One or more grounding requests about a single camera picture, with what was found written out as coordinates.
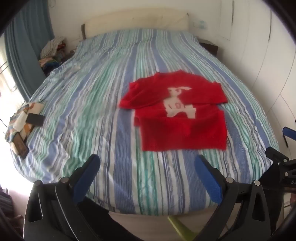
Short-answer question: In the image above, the pile of clothes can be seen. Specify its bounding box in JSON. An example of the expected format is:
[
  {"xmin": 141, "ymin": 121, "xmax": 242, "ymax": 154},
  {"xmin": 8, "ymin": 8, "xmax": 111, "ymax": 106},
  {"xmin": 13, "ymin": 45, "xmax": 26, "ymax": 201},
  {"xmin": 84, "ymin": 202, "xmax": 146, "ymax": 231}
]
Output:
[{"xmin": 38, "ymin": 37, "xmax": 66, "ymax": 70}]

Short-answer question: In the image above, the black phone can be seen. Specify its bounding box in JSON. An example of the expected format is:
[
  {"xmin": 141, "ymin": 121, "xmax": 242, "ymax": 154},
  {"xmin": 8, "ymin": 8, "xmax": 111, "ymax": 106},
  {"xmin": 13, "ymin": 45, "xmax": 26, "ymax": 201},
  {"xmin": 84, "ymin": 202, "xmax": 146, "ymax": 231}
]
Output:
[{"xmin": 25, "ymin": 113, "xmax": 45, "ymax": 127}]

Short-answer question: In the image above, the green plastic object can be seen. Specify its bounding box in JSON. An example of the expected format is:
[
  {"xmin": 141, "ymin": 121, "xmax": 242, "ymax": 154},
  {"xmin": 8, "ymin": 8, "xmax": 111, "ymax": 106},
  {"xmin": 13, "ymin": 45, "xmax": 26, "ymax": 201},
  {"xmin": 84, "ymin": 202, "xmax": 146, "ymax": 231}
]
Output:
[{"xmin": 168, "ymin": 215, "xmax": 197, "ymax": 241}]

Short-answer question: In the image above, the red sweater with white print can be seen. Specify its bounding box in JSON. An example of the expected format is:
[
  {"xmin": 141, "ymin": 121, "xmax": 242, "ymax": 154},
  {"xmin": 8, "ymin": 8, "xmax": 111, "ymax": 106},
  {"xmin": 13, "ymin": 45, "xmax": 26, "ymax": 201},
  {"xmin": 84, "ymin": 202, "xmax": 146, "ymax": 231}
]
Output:
[{"xmin": 119, "ymin": 71, "xmax": 229, "ymax": 152}]

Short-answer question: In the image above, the bed with striped cover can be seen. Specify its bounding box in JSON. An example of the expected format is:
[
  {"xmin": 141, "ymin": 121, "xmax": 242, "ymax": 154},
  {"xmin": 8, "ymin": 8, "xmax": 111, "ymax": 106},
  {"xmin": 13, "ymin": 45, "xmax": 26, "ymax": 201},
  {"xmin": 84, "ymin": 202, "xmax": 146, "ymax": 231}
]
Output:
[{"xmin": 10, "ymin": 28, "xmax": 280, "ymax": 217}]

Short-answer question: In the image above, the wall socket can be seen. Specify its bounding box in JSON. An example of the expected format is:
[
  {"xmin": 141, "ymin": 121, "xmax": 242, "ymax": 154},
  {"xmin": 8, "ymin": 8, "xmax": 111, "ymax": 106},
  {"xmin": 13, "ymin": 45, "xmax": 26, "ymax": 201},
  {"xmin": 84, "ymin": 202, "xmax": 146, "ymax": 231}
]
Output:
[{"xmin": 190, "ymin": 20, "xmax": 207, "ymax": 29}]

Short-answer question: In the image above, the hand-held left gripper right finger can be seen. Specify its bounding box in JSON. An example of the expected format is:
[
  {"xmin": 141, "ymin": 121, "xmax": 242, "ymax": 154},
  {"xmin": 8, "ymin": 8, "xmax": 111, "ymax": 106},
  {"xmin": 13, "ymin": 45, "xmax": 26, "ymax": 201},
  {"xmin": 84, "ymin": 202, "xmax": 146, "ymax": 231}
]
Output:
[{"xmin": 194, "ymin": 155, "xmax": 271, "ymax": 241}]

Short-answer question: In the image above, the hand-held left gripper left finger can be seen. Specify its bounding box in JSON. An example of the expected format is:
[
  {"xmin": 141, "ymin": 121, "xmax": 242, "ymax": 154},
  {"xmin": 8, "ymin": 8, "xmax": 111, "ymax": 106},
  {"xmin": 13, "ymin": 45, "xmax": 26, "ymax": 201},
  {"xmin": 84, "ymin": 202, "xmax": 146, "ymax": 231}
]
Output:
[{"xmin": 24, "ymin": 153, "xmax": 101, "ymax": 241}]

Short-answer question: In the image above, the window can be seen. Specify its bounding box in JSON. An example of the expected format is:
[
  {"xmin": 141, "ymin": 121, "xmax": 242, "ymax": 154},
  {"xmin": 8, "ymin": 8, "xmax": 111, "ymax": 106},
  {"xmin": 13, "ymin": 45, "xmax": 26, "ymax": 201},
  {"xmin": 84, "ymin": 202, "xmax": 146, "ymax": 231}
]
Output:
[{"xmin": 0, "ymin": 39, "xmax": 23, "ymax": 130}]

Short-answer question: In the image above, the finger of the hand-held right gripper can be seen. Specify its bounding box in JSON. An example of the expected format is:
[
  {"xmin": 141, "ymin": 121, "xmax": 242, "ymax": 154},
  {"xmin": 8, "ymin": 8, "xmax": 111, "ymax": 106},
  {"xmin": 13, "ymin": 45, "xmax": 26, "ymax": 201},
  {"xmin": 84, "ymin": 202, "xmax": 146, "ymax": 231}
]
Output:
[
  {"xmin": 282, "ymin": 127, "xmax": 296, "ymax": 148},
  {"xmin": 265, "ymin": 147, "xmax": 289, "ymax": 166}
]

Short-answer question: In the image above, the dark wooden nightstand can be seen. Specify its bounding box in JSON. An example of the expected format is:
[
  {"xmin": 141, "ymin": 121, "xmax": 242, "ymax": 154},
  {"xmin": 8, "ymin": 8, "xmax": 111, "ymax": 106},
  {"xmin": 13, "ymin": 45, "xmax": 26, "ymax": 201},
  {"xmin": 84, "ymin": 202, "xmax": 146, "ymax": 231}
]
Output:
[{"xmin": 198, "ymin": 38, "xmax": 219, "ymax": 57}]

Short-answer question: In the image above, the cream headboard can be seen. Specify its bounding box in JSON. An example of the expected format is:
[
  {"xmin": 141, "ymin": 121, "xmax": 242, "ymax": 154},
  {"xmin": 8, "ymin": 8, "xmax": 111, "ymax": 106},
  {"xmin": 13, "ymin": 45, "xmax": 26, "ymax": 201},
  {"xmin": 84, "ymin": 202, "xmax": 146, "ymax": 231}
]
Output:
[{"xmin": 81, "ymin": 13, "xmax": 189, "ymax": 40}]

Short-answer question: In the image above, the patterned cloth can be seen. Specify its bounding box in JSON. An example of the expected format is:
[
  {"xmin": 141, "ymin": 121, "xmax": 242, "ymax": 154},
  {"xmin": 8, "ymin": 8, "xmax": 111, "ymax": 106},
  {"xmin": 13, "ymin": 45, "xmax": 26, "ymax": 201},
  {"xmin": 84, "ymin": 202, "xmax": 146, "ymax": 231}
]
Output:
[{"xmin": 4, "ymin": 102, "xmax": 45, "ymax": 158}]

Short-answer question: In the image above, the white wardrobe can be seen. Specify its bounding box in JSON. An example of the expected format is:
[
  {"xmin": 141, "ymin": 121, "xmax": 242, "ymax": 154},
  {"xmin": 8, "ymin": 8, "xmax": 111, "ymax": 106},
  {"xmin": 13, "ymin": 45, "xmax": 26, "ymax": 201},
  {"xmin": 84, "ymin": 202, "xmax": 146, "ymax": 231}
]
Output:
[{"xmin": 217, "ymin": 0, "xmax": 296, "ymax": 130}]

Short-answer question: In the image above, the blue curtain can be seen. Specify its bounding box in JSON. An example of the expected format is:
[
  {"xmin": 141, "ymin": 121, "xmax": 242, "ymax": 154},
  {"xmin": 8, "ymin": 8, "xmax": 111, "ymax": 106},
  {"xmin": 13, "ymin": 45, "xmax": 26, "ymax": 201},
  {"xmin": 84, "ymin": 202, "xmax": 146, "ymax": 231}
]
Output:
[{"xmin": 3, "ymin": 0, "xmax": 56, "ymax": 98}]

